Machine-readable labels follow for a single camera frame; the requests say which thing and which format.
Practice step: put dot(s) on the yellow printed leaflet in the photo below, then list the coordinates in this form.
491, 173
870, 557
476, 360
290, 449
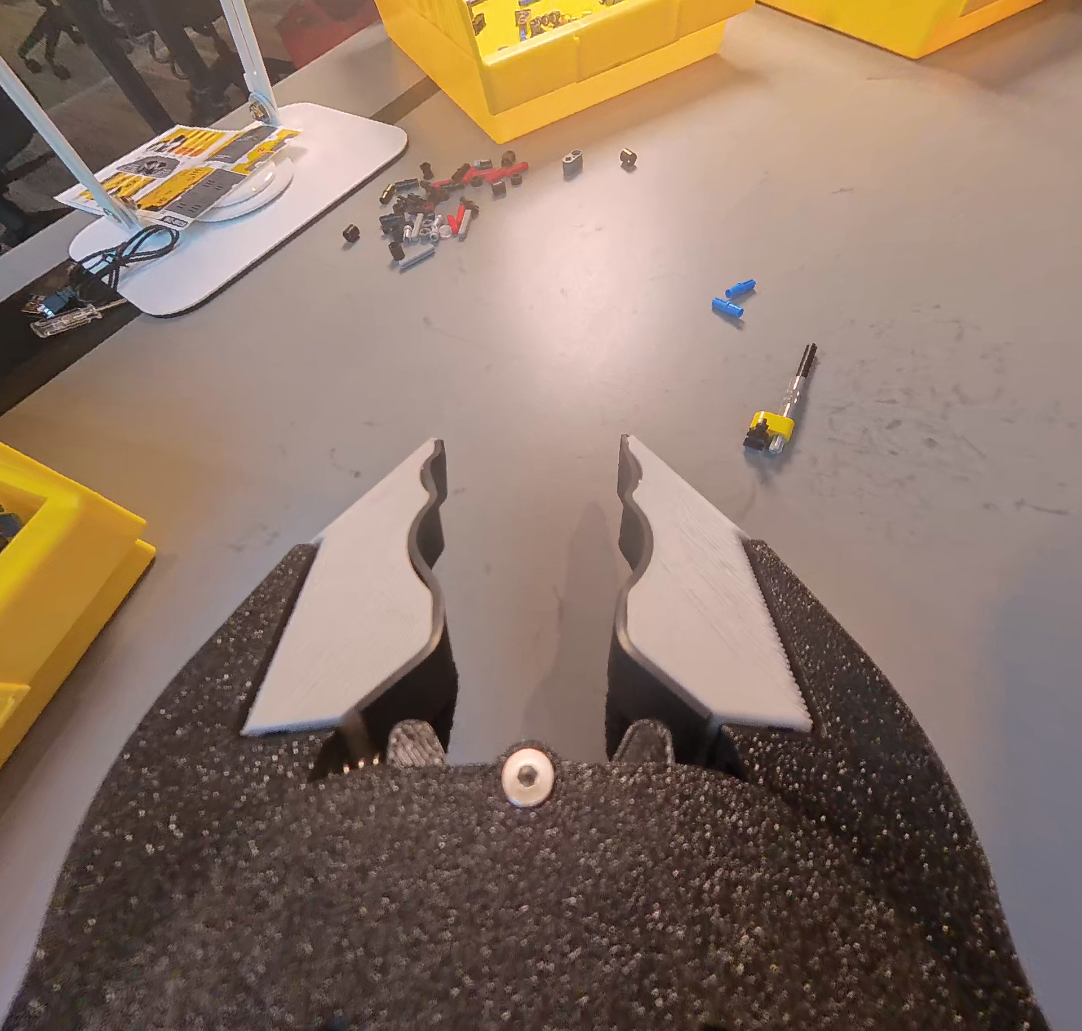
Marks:
186, 169

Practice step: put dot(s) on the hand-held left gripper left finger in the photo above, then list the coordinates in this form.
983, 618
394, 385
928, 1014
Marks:
346, 625

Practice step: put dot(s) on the grey desk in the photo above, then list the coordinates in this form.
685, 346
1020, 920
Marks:
592, 329

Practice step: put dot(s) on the black angled connector piece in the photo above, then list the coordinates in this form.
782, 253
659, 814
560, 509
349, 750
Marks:
755, 438

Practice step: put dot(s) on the white round disc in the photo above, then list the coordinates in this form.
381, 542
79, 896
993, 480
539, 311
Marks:
262, 194

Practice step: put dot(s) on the empty yellow plastic bin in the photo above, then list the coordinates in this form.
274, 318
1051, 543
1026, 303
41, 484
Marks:
913, 0

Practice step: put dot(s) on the yellow bin with toy vehicle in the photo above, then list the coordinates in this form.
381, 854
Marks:
68, 591

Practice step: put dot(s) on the small screwdriver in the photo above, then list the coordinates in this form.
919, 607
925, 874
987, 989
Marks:
76, 319

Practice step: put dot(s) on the yellow bin with small pieces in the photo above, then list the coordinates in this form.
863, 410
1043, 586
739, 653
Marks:
592, 76

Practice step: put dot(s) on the group of blue black pieces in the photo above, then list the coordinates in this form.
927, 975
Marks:
549, 0

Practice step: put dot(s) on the grey axle pin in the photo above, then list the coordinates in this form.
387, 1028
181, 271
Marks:
799, 380

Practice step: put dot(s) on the grey connector piece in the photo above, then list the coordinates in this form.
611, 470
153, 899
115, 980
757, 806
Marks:
573, 164

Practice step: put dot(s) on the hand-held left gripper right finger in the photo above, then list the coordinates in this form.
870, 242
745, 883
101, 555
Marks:
710, 625

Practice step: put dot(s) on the pile of loose building pieces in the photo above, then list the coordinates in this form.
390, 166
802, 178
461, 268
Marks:
439, 211

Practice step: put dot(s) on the white book stand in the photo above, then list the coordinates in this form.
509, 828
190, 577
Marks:
338, 177

